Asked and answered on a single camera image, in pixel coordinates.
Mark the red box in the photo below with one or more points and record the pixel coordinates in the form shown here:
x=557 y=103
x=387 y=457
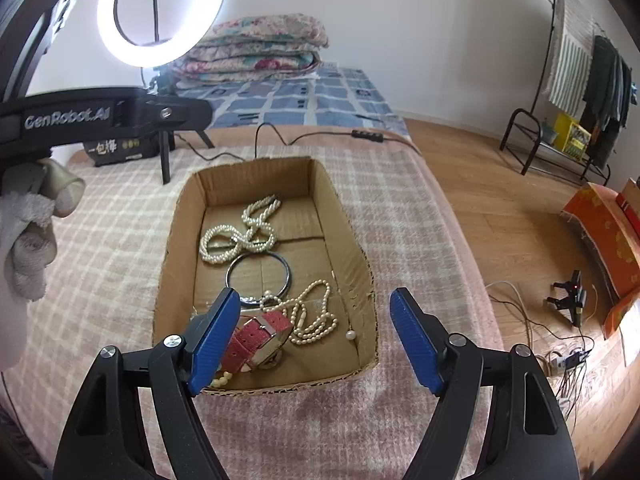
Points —
x=630 y=205

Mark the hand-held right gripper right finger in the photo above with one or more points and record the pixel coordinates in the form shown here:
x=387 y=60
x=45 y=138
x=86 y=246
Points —
x=415 y=340

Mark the striped towel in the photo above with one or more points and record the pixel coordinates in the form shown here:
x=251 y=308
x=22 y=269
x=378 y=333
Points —
x=570 y=60

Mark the pink plaid blanket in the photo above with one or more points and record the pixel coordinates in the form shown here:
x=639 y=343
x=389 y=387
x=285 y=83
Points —
x=410 y=220

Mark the person's left hand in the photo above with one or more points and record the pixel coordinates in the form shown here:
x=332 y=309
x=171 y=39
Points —
x=25 y=250

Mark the person's left forearm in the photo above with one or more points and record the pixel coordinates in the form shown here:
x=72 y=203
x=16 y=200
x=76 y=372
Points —
x=15 y=335

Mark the folded floral quilt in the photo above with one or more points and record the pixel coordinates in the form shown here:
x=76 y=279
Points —
x=260 y=45

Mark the black clothes rack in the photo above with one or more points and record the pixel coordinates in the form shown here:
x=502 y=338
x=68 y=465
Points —
x=506 y=127

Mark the blue patterned bedsheet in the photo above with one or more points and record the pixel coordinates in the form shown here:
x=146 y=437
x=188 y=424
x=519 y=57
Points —
x=310 y=100

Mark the yellow box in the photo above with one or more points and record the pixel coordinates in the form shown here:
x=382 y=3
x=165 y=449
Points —
x=570 y=135

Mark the black printed bag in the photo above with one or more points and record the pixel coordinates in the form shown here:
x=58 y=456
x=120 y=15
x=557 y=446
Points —
x=117 y=150

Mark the cardboard box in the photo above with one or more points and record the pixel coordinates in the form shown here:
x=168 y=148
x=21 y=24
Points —
x=345 y=220

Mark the dark hanging clothes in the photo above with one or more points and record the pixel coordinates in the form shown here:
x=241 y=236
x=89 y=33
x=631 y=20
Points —
x=605 y=90

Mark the black tripod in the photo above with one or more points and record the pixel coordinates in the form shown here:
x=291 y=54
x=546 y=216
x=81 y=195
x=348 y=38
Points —
x=166 y=160

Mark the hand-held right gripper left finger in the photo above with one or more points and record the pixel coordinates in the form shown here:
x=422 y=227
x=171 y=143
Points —
x=215 y=340

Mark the black device on floor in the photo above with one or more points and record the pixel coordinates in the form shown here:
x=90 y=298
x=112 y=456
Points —
x=572 y=292

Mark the white power strip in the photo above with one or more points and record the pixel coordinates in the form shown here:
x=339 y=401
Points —
x=562 y=361

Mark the orange patterned box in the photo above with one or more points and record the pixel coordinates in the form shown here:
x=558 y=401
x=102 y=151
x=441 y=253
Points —
x=600 y=230

